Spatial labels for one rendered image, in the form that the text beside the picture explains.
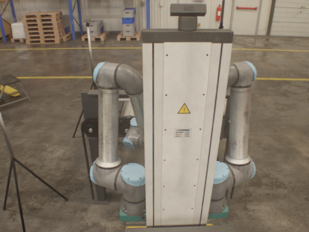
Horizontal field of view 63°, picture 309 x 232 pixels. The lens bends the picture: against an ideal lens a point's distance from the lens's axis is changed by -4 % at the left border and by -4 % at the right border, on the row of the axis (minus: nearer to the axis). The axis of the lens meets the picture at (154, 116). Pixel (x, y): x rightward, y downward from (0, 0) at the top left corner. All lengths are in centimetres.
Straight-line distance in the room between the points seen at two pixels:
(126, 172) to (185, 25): 87
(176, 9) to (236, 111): 71
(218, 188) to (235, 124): 37
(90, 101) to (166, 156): 108
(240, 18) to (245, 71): 1000
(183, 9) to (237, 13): 1035
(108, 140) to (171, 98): 53
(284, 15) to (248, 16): 148
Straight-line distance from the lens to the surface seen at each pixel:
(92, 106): 215
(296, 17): 1223
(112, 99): 138
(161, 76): 103
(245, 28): 1151
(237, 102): 146
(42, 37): 1012
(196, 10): 101
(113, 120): 142
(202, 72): 105
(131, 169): 150
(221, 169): 154
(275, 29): 1194
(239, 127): 151
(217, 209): 165
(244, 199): 285
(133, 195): 152
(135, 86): 131
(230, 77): 136
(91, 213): 265
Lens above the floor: 195
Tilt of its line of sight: 28 degrees down
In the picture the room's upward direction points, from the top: straight up
